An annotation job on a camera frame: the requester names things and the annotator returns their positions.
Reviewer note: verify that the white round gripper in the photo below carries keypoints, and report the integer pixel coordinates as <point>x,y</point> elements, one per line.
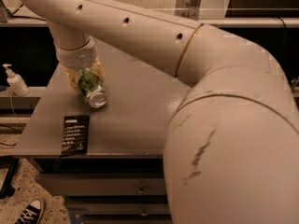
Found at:
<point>78,58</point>

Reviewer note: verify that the green soda can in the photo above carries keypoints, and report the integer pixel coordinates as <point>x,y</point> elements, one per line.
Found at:
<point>92,88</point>

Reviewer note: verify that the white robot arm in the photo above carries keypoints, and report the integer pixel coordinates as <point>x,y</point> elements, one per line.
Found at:
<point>231,154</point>

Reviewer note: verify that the black snack packet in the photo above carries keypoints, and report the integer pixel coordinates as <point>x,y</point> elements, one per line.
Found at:
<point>75,135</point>

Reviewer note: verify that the white pump dispenser bottle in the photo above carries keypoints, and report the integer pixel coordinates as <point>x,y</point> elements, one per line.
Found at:
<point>15,81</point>

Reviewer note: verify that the grey drawer cabinet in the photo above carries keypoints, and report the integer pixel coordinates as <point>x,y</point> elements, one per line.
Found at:
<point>125,136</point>

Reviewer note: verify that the top grey drawer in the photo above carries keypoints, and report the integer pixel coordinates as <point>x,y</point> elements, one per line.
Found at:
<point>117,184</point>

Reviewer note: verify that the grey drawer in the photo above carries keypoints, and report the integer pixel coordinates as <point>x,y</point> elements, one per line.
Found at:
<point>117,184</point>
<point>119,205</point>

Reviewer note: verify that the black stand base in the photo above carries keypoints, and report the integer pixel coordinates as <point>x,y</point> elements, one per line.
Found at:
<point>8,167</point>

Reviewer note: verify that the black canvas sneaker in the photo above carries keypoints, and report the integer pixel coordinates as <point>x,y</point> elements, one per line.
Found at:
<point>32,213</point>

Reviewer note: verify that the metal frame post right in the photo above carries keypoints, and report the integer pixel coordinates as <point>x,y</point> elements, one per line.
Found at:
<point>194,9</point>

